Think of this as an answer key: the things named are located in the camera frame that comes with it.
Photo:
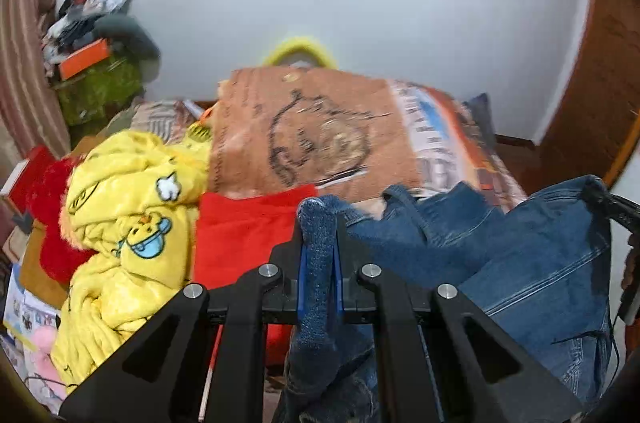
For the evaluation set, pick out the orange box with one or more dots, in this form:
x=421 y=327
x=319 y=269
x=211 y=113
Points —
x=83 y=58

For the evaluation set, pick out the yellow plush item behind bed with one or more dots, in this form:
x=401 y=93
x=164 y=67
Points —
x=301 y=48

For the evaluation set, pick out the grey garment on pile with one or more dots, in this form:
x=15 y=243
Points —
x=124 y=30

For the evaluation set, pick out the blue denim jacket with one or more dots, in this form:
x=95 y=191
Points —
x=540 y=270

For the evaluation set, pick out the printed bed blanket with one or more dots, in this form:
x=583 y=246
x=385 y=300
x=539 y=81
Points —
x=277 y=128

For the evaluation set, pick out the brown wooden door frame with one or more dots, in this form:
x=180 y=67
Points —
x=595 y=130

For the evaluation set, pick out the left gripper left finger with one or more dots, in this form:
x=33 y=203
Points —
x=201 y=357

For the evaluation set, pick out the red cloth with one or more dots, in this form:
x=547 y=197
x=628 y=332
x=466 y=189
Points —
x=234 y=236

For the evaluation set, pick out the yellow cartoon print blanket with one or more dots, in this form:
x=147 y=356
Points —
x=133 y=203

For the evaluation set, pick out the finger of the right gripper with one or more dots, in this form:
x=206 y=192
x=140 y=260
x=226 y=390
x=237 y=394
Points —
x=613 y=207

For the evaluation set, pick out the striped red beige curtain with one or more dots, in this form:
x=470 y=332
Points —
x=29 y=109

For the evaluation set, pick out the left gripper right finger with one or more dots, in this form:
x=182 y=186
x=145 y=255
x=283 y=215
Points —
x=439 y=358

